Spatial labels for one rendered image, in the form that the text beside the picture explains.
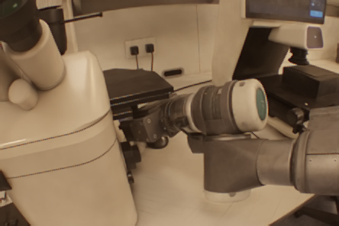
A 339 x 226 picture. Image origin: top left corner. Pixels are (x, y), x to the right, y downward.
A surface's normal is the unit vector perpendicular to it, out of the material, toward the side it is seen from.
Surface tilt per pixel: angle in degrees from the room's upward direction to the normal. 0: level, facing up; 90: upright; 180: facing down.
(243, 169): 65
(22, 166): 90
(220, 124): 71
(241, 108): 76
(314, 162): 59
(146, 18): 90
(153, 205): 0
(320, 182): 92
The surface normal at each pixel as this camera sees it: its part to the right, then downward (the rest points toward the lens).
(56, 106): 0.22, -0.26
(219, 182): -0.71, -0.06
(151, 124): 0.72, -0.10
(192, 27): 0.34, 0.40
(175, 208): -0.07, -0.89
